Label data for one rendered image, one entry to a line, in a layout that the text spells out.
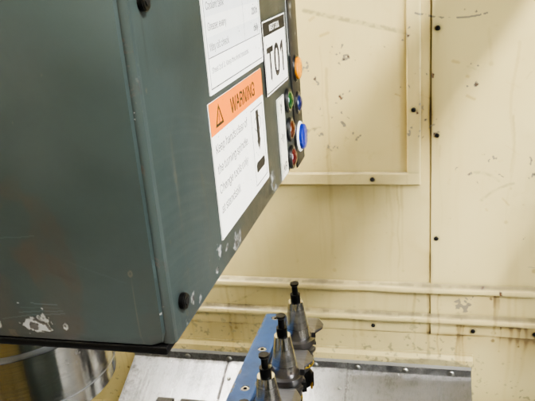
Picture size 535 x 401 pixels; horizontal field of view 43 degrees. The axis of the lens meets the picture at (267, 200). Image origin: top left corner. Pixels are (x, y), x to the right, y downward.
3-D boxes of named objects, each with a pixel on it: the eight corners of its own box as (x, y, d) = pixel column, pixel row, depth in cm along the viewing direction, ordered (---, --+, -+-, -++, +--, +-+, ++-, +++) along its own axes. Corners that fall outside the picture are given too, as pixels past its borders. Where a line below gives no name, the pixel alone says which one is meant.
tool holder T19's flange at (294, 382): (272, 371, 113) (271, 358, 112) (308, 374, 112) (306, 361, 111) (263, 394, 107) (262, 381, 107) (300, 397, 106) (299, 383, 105)
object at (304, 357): (315, 353, 116) (314, 349, 115) (310, 371, 111) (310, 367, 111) (275, 351, 117) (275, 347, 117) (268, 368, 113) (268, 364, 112)
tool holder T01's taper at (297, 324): (287, 328, 121) (283, 294, 119) (311, 328, 120) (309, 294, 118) (284, 341, 117) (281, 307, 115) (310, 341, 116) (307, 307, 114)
